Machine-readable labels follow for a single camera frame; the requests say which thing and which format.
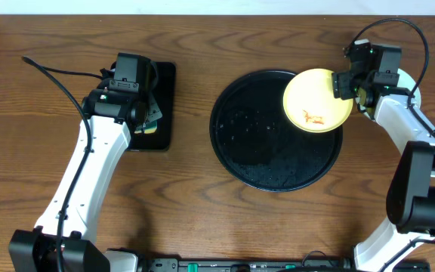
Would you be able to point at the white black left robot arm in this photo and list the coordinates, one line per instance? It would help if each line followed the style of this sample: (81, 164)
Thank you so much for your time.
(64, 235)

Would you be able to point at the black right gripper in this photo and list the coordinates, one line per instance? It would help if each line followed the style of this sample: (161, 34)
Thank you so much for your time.
(340, 81)

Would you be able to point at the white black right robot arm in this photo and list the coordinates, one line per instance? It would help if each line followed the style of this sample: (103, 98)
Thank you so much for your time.
(392, 100)

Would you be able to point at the black rectangular water tray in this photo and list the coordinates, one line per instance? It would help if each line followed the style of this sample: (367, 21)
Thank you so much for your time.
(161, 100)

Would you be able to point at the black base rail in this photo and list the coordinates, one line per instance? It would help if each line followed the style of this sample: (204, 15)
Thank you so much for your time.
(230, 265)

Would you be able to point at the mint green plate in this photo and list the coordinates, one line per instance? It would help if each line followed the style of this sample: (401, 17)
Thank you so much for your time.
(406, 81)

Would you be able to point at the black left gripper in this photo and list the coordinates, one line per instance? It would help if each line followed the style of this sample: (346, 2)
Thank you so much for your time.
(151, 114)

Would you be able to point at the green yellow sponge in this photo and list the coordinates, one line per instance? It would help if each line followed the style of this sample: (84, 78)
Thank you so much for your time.
(147, 128)

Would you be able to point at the black round serving tray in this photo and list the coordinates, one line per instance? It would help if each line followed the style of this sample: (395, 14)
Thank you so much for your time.
(256, 142)

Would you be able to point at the yellow plate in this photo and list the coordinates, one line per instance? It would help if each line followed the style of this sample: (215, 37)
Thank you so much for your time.
(309, 102)

